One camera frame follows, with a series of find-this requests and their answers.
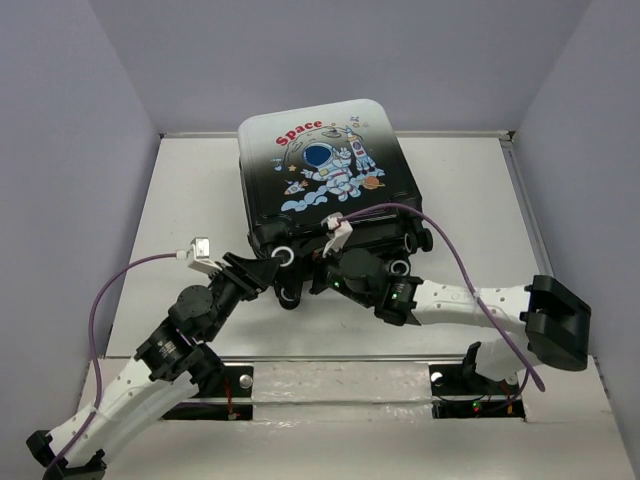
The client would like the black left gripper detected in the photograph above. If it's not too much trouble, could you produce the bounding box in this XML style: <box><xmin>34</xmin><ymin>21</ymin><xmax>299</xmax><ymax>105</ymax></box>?
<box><xmin>203</xmin><ymin>251</ymin><xmax>284</xmax><ymax>341</ymax></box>

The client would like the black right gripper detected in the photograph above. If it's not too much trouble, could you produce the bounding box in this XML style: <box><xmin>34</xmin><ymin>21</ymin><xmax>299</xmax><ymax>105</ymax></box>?
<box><xmin>276</xmin><ymin>234</ymin><xmax>374</xmax><ymax>308</ymax></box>

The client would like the black kids suitcase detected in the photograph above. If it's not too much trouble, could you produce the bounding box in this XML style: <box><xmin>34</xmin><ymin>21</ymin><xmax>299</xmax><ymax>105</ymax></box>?
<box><xmin>237</xmin><ymin>99</ymin><xmax>433</xmax><ymax>310</ymax></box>

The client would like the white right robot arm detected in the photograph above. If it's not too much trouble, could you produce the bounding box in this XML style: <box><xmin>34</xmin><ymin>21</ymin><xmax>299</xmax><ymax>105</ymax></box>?
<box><xmin>311</xmin><ymin>249</ymin><xmax>591</xmax><ymax>392</ymax></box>

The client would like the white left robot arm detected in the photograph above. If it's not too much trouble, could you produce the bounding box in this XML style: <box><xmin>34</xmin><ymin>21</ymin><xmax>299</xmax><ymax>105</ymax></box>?
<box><xmin>26</xmin><ymin>253</ymin><xmax>280</xmax><ymax>479</ymax></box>

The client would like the white foreground platform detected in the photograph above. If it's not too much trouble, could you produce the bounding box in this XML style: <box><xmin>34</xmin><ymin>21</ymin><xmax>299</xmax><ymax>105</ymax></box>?
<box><xmin>106</xmin><ymin>361</ymin><xmax>634</xmax><ymax>479</ymax></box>

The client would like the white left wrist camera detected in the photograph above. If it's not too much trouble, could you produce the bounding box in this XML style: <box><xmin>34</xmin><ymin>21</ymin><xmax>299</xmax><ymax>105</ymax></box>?
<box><xmin>187</xmin><ymin>237</ymin><xmax>222</xmax><ymax>276</ymax></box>

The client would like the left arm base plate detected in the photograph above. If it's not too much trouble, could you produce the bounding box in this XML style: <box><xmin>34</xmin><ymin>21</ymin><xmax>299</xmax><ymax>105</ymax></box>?
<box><xmin>162</xmin><ymin>363</ymin><xmax>254</xmax><ymax>421</ymax></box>

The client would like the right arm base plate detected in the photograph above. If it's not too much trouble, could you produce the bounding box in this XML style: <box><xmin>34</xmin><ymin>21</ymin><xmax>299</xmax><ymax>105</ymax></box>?
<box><xmin>429</xmin><ymin>342</ymin><xmax>525</xmax><ymax>420</ymax></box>

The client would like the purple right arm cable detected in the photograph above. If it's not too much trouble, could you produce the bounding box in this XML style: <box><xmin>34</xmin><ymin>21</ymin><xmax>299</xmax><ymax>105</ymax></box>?
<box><xmin>339</xmin><ymin>202</ymin><xmax>547</xmax><ymax>391</ymax></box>

